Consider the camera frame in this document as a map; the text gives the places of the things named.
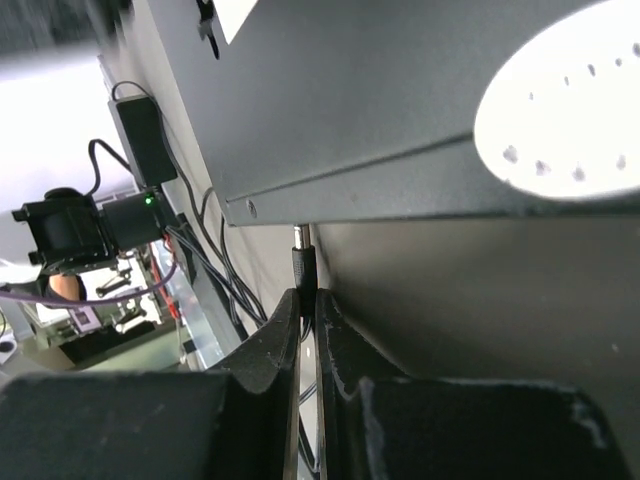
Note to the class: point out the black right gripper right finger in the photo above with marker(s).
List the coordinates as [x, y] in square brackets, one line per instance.
[379, 423]

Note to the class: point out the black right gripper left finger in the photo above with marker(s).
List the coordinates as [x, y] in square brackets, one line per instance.
[236, 420]

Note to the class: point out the small black power adapter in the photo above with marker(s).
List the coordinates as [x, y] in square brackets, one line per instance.
[137, 123]

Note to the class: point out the black switch with white label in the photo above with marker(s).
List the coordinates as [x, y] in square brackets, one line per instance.
[330, 111]

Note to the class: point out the dark grey table mat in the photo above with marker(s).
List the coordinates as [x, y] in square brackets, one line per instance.
[555, 299]

